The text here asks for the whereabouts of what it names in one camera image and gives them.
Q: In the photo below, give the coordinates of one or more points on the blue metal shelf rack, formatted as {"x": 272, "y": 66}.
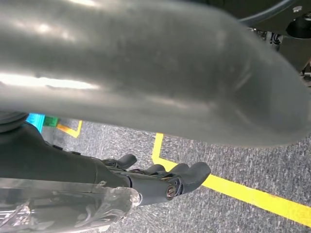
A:
{"x": 36, "y": 121}

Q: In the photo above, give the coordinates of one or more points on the green plastic crate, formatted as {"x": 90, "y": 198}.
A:
{"x": 50, "y": 121}

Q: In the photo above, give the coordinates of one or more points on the clear plastic cover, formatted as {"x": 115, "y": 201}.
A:
{"x": 60, "y": 209}

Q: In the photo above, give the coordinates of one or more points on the black mounting bracket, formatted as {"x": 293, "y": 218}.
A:
{"x": 279, "y": 19}

